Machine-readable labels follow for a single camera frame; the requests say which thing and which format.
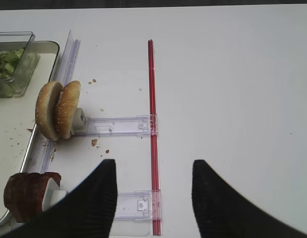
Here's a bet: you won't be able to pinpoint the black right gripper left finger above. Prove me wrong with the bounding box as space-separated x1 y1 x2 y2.
3 159 118 238

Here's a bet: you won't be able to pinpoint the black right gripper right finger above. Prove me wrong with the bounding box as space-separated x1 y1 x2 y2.
192 160 307 238

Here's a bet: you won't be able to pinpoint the brown meat patties stack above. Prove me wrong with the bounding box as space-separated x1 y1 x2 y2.
3 172 61 223

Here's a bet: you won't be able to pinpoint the green lettuce leaves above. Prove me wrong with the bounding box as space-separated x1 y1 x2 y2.
0 48 25 79

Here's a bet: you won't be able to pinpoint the clear patty pusher track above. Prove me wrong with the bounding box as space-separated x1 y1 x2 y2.
41 178 161 221

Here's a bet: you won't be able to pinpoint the clear top bun pusher track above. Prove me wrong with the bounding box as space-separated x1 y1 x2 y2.
70 108 157 136

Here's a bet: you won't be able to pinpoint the rear sesame top bun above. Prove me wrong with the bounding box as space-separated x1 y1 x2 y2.
54 80 81 139

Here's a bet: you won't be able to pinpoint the sesame bun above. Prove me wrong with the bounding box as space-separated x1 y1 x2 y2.
54 80 81 139
35 81 63 141

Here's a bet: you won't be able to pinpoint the white metal tray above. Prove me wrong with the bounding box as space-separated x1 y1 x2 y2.
0 41 59 226

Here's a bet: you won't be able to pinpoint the front sesame top bun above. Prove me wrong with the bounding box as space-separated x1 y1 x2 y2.
35 81 63 141

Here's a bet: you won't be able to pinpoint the clear plastic food container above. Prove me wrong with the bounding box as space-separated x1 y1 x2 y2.
0 31 39 98

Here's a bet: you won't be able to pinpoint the right red rail strip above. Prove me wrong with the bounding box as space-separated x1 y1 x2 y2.
148 39 161 236

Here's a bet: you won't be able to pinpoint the right clear long rail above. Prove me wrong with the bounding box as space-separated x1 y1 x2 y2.
40 29 82 174

